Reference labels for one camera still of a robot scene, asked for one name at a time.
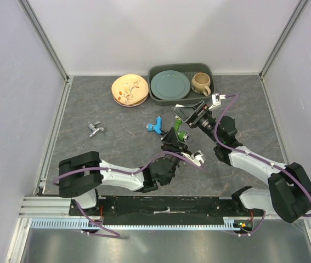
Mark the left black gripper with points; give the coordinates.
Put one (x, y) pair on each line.
(171, 143)

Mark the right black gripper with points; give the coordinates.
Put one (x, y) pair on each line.
(185, 113)

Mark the green water faucet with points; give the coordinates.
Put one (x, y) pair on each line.
(183, 136)

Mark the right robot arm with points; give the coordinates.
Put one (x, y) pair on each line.
(289, 187)

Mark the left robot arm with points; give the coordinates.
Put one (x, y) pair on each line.
(79, 176)

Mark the blue water faucet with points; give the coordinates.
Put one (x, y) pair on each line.
(157, 127)

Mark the beige ceramic mug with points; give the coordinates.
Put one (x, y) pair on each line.
(200, 84)

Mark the teal plate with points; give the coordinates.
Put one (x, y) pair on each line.
(170, 85)

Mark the grey-green dish tub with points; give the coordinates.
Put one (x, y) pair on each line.
(189, 69)

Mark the bird pattern yellow plate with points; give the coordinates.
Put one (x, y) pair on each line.
(130, 89)

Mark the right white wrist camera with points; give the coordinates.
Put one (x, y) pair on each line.
(216, 101)

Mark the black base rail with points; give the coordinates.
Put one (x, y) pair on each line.
(168, 210)

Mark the slotted cable duct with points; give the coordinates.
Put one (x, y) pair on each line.
(81, 223)

